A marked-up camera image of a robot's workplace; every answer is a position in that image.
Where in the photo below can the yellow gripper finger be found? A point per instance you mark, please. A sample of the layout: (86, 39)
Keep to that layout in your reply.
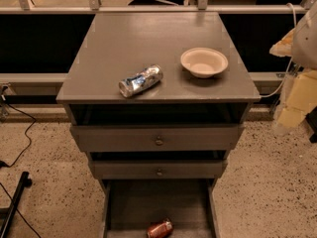
(301, 100)
(283, 48)

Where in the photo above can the red coke can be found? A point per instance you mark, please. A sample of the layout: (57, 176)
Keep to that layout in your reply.
(160, 229)

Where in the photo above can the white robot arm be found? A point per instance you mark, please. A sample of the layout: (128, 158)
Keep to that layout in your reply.
(301, 45)

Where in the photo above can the grey top drawer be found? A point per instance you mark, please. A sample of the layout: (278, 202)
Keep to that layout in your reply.
(142, 139)

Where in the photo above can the silver blue crushed can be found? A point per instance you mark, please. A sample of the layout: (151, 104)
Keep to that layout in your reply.
(141, 81)

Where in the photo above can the brass top drawer knob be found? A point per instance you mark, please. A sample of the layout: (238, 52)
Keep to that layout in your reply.
(159, 141)

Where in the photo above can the brass drawer knob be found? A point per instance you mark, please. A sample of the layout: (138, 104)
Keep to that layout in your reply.
(159, 173)
(159, 141)

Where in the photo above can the grey wooden drawer cabinet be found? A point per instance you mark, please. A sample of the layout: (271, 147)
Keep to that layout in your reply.
(119, 45)

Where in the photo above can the brass middle drawer knob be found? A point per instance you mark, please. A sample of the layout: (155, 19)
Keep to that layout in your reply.
(159, 173)

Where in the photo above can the grey middle drawer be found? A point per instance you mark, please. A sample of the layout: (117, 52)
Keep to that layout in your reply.
(147, 169)

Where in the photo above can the grey open bottom drawer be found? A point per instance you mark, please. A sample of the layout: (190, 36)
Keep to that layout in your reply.
(134, 206)

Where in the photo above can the white paper bowl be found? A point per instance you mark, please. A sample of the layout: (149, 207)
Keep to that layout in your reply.
(203, 62)

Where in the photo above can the black stand leg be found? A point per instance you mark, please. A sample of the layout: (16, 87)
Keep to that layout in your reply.
(7, 214)

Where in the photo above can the metal railing frame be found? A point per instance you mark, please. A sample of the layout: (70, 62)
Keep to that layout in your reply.
(158, 0)

